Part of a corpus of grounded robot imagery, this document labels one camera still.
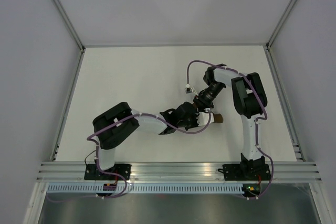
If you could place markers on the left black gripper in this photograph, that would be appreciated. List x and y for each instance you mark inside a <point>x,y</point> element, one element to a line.
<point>196,124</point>

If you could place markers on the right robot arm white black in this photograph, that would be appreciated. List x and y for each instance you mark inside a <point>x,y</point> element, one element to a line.
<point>250,101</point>

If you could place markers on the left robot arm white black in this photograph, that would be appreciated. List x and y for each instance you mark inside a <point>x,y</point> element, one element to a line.
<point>128,121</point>

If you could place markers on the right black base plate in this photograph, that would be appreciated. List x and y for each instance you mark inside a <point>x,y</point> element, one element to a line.
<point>234,172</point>

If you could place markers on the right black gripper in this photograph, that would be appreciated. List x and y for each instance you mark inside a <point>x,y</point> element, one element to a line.
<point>201,103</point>

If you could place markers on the aluminium front rail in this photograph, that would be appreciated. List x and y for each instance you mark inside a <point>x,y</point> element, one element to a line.
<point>170,172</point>

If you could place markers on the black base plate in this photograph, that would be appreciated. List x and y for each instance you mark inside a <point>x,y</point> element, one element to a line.
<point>115,173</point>
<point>234,172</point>

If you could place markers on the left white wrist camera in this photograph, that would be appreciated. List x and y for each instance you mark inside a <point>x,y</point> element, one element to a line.
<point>205,118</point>

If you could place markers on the brown cloth napkin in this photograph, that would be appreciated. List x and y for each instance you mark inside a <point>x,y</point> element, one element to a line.
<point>218,117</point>

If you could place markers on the left aluminium frame post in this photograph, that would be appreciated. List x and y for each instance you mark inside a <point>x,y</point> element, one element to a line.
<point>68,24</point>

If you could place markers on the aluminium frame post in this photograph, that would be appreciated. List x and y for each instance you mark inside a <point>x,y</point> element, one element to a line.
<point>68,24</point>
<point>281,22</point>

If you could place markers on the white slotted cable duct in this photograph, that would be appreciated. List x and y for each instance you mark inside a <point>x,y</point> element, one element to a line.
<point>147,188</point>

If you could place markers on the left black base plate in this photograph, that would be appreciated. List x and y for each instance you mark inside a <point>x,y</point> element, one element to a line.
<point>115,173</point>

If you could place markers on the right aluminium frame post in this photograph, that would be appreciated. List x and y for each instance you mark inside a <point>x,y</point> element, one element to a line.
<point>281,22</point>

